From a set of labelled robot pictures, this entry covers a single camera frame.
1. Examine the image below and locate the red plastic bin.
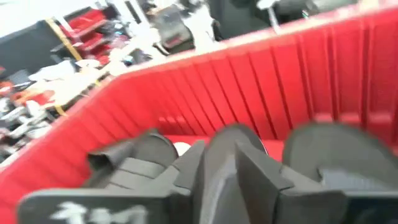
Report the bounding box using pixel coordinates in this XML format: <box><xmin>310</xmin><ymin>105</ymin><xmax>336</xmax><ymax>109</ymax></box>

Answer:
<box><xmin>0</xmin><ymin>6</ymin><xmax>398</xmax><ymax>224</ymax></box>

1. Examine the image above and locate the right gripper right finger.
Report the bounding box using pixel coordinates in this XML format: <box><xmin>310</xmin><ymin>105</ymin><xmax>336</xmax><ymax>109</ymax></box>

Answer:
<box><xmin>234</xmin><ymin>142</ymin><xmax>349</xmax><ymax>224</ymax></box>

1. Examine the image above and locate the red metal cart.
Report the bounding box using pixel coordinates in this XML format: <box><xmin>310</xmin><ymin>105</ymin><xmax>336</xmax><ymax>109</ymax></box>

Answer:
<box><xmin>60</xmin><ymin>8</ymin><xmax>131</xmax><ymax>66</ymax></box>

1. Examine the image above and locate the black flip-flop sandal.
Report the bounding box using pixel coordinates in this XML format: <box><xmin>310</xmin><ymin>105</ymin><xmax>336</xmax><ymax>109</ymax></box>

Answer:
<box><xmin>282</xmin><ymin>123</ymin><xmax>398</xmax><ymax>194</ymax></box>
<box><xmin>192</xmin><ymin>123</ymin><xmax>270</xmax><ymax>224</ymax></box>

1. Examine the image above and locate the black ribbed-strap slide sandal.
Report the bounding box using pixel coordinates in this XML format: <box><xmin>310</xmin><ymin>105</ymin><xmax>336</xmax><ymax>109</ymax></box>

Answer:
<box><xmin>83</xmin><ymin>129</ymin><xmax>193</xmax><ymax>191</ymax></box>

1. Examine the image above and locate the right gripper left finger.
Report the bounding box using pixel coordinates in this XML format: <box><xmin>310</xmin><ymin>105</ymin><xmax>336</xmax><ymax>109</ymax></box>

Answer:
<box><xmin>146</xmin><ymin>139</ymin><xmax>206</xmax><ymax>224</ymax></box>

